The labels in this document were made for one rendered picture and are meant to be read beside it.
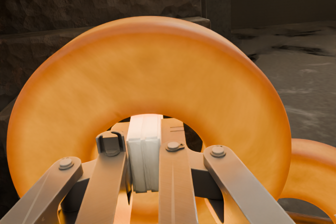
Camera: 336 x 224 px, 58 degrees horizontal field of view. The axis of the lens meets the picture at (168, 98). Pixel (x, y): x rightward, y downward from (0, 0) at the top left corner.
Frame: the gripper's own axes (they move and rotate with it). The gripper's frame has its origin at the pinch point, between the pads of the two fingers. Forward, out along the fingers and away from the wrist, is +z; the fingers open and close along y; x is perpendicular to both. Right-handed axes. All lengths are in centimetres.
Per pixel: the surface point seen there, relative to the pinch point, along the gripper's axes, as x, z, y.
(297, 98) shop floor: -96, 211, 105
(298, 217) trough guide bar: -16.7, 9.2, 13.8
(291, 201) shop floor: -89, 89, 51
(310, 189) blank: -9.6, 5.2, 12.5
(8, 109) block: -5.4, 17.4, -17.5
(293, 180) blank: -9.1, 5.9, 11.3
